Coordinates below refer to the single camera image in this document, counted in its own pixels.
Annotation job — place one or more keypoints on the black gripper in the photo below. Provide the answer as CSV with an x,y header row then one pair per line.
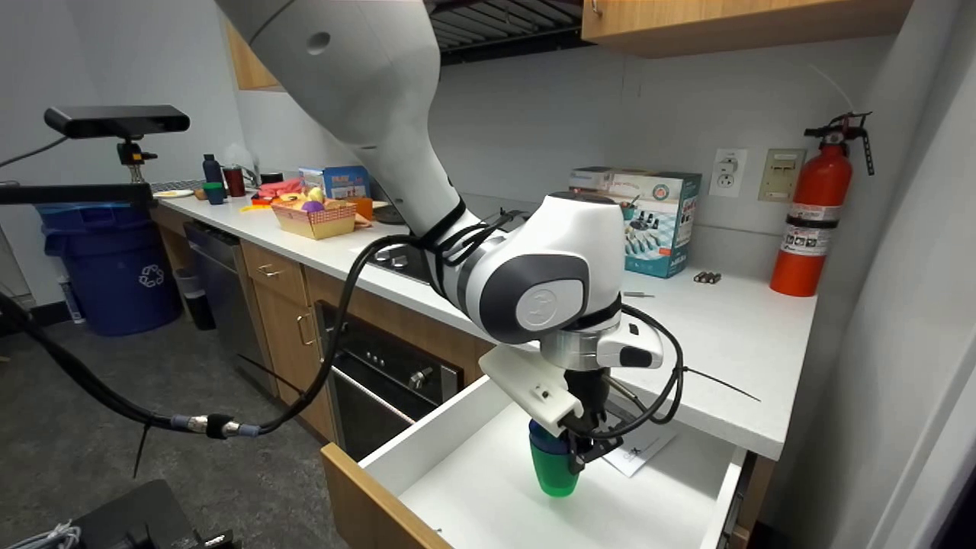
x,y
587,401

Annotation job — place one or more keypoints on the blue plastic cup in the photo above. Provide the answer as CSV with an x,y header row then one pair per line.
x,y
541,436

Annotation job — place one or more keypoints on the green plastic cup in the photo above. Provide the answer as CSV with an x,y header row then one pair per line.
x,y
552,476

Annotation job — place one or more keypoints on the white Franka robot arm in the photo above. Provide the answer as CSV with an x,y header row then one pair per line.
x,y
406,122

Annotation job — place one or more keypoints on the white drawer with wooden front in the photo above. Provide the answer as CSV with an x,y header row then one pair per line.
x,y
457,497

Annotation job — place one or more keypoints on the printed paper sheet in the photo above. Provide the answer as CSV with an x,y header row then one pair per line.
x,y
646,452

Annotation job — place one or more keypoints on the small dark stick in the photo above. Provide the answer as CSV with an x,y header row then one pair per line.
x,y
643,294

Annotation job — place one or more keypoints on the small dark flat object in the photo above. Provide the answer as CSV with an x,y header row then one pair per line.
x,y
710,275

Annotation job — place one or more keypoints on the black built-in oven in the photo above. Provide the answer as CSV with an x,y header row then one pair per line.
x,y
382,382

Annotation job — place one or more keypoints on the toy cookware set box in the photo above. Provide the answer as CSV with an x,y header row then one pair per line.
x,y
661,217

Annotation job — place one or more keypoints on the wooden base cabinet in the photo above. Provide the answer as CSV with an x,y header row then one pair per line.
x,y
292,335

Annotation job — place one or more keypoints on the red fire extinguisher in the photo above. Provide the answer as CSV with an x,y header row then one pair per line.
x,y
811,214

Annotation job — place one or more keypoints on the basket of toy food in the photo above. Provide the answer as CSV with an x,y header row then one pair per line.
x,y
316,214

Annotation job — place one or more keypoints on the blue cardboard box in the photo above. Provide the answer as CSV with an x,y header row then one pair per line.
x,y
340,182

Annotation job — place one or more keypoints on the stainless dishwasher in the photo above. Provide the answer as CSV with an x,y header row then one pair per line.
x,y
230,305

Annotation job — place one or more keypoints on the black under-cabinet rack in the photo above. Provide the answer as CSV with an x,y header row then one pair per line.
x,y
507,21

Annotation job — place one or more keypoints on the red can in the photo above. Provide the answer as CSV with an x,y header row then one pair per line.
x,y
236,182

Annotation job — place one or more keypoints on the black equipment cart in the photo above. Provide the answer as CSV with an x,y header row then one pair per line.
x,y
133,518

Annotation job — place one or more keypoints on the blue bottle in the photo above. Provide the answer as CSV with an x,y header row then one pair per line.
x,y
212,174

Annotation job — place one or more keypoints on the blue recycling bin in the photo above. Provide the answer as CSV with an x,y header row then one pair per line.
x,y
110,270

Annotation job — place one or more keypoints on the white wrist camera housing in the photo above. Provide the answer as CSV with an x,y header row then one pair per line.
x,y
536,386

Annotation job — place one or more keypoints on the white wall outlet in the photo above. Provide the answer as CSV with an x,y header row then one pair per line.
x,y
726,171

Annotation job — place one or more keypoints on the beige wall switch plate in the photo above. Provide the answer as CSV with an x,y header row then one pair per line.
x,y
781,174

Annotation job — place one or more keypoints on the wooden wall cabinet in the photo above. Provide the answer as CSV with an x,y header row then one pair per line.
x,y
734,19

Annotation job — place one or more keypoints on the black stereo camera bar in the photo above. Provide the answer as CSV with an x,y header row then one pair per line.
x,y
118,119

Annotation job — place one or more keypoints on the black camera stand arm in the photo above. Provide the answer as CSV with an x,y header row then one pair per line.
x,y
61,192

